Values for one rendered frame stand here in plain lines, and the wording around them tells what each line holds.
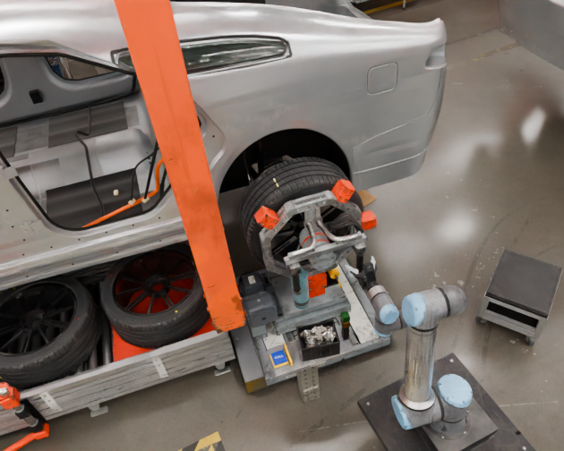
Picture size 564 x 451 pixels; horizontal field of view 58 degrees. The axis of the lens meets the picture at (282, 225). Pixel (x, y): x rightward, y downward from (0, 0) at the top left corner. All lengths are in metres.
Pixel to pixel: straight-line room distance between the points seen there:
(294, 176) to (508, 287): 1.46
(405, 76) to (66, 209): 2.12
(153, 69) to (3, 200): 1.24
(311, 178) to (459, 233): 1.73
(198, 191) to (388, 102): 1.23
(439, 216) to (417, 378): 2.09
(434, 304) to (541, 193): 2.66
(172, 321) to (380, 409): 1.20
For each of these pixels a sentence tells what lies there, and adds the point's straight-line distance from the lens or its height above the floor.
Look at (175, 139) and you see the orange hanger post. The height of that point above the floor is 1.75.
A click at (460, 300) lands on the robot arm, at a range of 2.01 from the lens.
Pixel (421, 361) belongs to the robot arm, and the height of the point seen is 0.96.
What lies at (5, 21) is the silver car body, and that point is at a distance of 2.56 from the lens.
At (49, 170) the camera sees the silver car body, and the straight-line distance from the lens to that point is 3.57.
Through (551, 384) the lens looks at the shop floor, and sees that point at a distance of 3.38.
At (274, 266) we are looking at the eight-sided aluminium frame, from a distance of 2.70.
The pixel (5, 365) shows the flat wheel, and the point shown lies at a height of 0.50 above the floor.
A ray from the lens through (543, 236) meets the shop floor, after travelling 4.13.
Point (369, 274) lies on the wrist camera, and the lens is 2.48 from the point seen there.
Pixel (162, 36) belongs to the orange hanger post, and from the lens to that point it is 1.74.
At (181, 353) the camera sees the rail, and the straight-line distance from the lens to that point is 2.98.
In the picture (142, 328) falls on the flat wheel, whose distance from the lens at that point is 2.96.
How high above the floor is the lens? 2.77
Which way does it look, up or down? 44 degrees down
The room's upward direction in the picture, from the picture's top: 7 degrees counter-clockwise
